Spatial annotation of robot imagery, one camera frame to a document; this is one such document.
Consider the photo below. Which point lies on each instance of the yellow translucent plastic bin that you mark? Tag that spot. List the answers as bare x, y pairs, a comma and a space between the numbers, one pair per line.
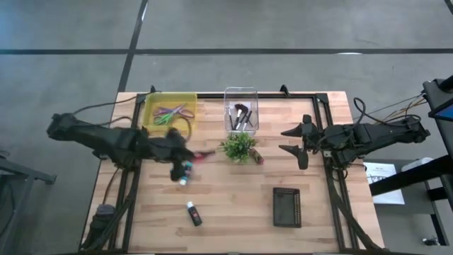
155, 102

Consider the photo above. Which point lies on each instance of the white printed paper sheet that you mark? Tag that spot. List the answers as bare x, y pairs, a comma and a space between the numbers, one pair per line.
385, 191

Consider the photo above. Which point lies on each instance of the black overhead rig frame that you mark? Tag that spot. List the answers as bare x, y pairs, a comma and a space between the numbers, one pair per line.
284, 90

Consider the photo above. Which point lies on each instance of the white box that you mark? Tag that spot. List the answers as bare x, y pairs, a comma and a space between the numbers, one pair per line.
417, 164

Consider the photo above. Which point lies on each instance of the black fan brush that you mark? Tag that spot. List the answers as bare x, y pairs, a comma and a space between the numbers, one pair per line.
241, 107

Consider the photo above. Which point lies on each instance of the black operator desk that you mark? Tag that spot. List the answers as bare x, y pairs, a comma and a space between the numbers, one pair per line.
407, 178

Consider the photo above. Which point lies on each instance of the clear plastic bin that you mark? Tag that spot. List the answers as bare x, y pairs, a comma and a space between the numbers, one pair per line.
241, 97

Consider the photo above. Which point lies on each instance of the black side table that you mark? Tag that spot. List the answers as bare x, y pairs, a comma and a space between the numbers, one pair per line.
35, 174

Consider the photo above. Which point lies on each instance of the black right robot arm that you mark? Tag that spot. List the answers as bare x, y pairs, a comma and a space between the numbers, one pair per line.
389, 132

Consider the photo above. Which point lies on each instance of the blue striped paint bottle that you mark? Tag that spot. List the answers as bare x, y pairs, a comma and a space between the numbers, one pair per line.
187, 170

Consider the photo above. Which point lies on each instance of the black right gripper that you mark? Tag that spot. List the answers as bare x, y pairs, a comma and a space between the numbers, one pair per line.
332, 141

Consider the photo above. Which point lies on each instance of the small black floor object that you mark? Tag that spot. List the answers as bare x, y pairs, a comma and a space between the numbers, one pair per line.
431, 241

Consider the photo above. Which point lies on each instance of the black paint bottle white cap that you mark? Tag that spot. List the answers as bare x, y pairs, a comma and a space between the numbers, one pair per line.
194, 214

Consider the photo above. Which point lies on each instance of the black aluminium table frame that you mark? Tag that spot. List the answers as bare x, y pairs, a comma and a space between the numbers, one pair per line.
276, 95

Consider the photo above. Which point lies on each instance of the blue display screen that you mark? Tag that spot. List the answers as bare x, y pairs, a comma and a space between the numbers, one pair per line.
446, 113

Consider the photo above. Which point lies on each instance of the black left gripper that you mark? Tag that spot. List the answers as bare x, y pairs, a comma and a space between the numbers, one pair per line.
161, 149

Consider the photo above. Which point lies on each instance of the green plant white pot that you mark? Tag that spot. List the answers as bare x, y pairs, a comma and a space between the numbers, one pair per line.
238, 147

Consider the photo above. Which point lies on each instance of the black mesh basket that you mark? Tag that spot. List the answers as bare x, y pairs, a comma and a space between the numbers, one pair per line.
286, 207

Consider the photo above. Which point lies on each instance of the small brush silver ferrule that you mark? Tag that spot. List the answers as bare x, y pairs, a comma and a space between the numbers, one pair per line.
244, 122

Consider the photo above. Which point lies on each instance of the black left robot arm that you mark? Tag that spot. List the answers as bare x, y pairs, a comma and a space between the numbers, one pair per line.
106, 140

